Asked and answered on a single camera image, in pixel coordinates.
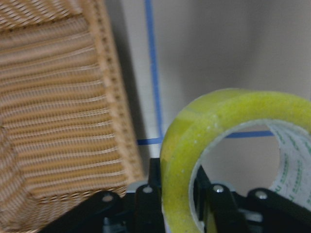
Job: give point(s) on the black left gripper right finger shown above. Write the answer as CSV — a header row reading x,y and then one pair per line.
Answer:
x,y
201,187

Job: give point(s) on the yellow clear tape roll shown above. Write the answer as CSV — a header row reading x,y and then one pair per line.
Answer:
x,y
202,124

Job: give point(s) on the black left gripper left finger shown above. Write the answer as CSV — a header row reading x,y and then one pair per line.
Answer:
x,y
154,177

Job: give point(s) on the brown wicker basket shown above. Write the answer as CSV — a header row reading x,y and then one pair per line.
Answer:
x,y
65,126

